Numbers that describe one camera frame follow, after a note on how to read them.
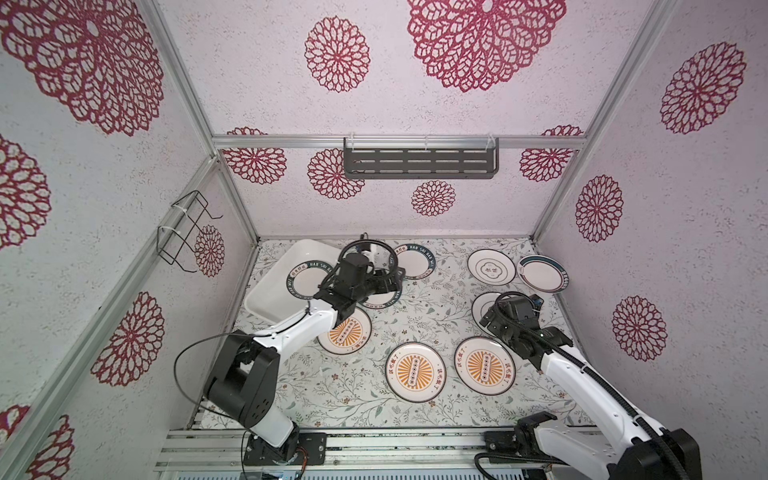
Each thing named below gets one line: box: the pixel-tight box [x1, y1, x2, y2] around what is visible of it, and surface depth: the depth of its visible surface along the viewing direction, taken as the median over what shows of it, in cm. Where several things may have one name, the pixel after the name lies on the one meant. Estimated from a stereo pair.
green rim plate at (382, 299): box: [358, 285, 403, 309], surface depth 102 cm
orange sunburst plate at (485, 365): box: [454, 336, 517, 396], surface depth 88 cm
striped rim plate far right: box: [517, 255, 570, 293], surface depth 112 cm
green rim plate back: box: [389, 244, 436, 281], surface depth 118 cm
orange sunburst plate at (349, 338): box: [317, 307, 373, 355], surface depth 94 cm
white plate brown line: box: [467, 248, 517, 286], surface depth 113 cm
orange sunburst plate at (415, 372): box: [385, 341, 447, 403], surface depth 87 cm
